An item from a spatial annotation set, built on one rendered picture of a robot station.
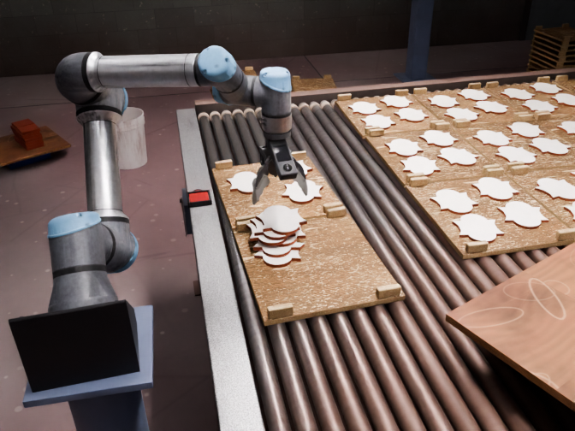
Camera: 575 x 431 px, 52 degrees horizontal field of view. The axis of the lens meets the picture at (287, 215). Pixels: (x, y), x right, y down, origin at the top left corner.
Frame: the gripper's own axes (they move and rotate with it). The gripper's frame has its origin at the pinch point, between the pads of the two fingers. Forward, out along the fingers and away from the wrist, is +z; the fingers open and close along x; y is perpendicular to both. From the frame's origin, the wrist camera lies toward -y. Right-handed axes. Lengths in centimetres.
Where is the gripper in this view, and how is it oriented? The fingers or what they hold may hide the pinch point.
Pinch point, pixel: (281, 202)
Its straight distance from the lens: 157.3
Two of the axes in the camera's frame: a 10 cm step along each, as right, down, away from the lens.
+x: -9.5, 1.7, -2.6
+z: 0.2, 8.6, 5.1
